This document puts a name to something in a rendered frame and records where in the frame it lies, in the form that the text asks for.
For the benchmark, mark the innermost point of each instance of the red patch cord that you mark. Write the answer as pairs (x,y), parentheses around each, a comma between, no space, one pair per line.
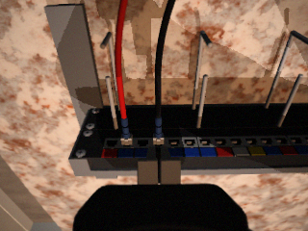
(118,70)

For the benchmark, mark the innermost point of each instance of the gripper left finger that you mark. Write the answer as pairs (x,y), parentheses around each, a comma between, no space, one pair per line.
(148,168)

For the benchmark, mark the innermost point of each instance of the dark grey metal rack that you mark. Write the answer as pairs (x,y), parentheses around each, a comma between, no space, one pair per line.
(225,139)

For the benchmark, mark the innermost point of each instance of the black cable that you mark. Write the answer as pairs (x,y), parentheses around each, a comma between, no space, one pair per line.
(158,61)

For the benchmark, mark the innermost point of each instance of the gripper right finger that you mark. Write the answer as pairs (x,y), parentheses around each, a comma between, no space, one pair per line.
(169,168)

